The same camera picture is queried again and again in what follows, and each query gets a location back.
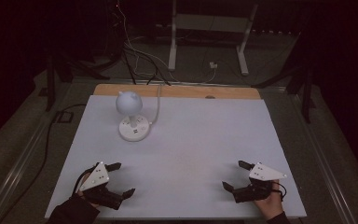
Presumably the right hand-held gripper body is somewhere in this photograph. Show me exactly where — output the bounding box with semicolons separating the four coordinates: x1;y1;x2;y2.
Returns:
231;161;288;204

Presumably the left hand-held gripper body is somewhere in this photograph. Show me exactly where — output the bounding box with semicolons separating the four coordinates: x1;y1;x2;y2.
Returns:
79;161;127;211

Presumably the round white power strip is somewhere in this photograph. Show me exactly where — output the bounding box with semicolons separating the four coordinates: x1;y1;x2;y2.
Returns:
118;114;153;143

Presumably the white globe night lamp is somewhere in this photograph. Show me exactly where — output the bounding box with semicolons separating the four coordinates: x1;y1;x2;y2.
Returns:
115;91;144;129

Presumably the person's left hand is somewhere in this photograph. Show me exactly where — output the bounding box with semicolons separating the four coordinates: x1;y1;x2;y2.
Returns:
76;172;102;209

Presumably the person's right hand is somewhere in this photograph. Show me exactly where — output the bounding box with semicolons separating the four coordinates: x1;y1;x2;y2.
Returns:
254;179;285;220

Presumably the white table cover sheet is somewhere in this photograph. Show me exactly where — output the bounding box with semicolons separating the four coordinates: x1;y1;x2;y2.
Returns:
45;94;308;220

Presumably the black floor box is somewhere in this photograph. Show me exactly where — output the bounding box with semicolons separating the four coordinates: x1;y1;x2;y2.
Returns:
55;110;75;123

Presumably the black floor stand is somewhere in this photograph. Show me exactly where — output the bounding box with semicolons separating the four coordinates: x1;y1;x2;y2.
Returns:
251;31;316;124
45;54;111;112

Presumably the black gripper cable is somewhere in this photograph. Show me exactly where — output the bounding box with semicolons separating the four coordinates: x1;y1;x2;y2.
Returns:
72;166;98;198
272;182;288;201

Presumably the long black floor cable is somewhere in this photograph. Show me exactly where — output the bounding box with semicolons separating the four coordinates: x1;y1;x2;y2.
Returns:
0;103;88;224

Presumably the metal floor rail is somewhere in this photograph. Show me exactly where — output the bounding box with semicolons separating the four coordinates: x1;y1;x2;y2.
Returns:
287;91;358;224
0;82;76;224

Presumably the white power strip cable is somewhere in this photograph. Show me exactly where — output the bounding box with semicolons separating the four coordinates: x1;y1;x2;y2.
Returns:
148;83;163;126

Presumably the white floor cable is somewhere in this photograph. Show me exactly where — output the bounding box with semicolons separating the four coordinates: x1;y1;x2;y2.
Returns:
116;0;218;86

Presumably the black floor cable bundle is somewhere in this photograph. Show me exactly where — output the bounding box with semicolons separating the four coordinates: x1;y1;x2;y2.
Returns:
121;43;172;87

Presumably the white metal stand frame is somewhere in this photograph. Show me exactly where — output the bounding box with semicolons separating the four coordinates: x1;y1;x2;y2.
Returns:
167;0;259;77

